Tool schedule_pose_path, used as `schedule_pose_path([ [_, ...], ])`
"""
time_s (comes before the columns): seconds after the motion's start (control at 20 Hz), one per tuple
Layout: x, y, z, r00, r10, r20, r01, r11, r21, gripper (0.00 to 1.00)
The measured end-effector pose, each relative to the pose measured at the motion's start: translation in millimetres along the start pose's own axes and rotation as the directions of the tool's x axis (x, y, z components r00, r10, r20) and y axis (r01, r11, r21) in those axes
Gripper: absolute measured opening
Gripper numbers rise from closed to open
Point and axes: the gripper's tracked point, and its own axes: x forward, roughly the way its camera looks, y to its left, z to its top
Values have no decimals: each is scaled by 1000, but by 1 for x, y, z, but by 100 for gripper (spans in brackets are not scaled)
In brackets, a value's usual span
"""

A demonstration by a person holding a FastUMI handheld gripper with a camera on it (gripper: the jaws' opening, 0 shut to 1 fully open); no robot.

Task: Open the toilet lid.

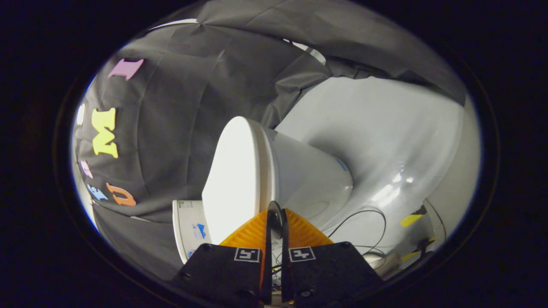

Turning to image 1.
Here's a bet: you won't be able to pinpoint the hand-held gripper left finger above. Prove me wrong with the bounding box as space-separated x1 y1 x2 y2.
171 209 273 306

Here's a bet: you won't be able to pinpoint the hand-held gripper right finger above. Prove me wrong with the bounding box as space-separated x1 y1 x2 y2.
280 209 384 306

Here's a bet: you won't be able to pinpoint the black lid pull tab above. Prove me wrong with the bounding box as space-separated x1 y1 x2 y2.
268 201 284 239

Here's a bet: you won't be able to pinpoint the white toilet lid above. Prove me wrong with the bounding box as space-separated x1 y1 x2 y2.
202 116 275 245

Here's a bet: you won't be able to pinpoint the white toilet tank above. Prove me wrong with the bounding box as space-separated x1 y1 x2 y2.
173 200 213 264

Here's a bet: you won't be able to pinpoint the white toilet bowl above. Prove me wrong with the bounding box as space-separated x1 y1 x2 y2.
259 127 354 231

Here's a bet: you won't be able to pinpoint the black backdrop cloth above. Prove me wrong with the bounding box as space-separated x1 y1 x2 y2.
73 0 467 281

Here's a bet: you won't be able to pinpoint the thin black cables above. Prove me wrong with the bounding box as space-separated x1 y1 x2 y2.
328 208 388 258

